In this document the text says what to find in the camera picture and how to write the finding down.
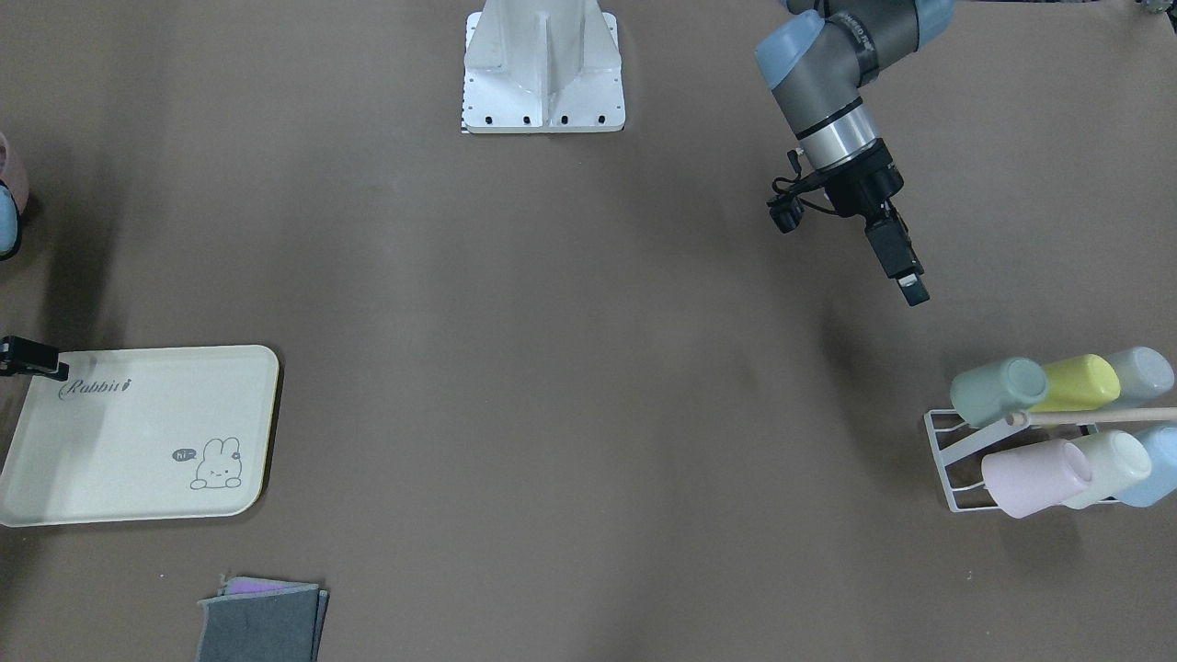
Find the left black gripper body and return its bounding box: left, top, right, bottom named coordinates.
left=822, top=140, right=920, bottom=280

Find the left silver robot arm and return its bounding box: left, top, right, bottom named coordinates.
left=754, top=1, right=955, bottom=306

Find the cream rabbit tray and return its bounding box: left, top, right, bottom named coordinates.
left=1, top=345, right=281, bottom=528

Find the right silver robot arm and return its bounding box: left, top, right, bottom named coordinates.
left=1, top=183, right=69, bottom=382

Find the white wire cup rack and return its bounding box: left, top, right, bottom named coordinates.
left=923, top=406, right=1176, bottom=514

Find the yellow cup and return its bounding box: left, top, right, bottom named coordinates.
left=1030, top=355, right=1122, bottom=412

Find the pink bowl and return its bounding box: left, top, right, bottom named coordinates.
left=0, top=133, right=29, bottom=216

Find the grey folded cloth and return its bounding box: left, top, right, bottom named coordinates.
left=195, top=576, right=330, bottom=661

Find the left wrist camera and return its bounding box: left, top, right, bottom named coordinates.
left=766, top=147, right=807, bottom=234

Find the blue cup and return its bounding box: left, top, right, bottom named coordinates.
left=1113, top=422, right=1176, bottom=508

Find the cream cup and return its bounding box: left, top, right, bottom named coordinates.
left=1062, top=430, right=1153, bottom=508

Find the pink cup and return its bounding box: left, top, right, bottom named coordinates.
left=982, top=439, right=1093, bottom=519

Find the grey cup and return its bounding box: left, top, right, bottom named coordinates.
left=1105, top=347, right=1173, bottom=410

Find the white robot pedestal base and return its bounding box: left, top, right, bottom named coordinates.
left=460, top=1, right=627, bottom=135

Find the green cup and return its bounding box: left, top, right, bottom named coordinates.
left=949, top=357, right=1048, bottom=428

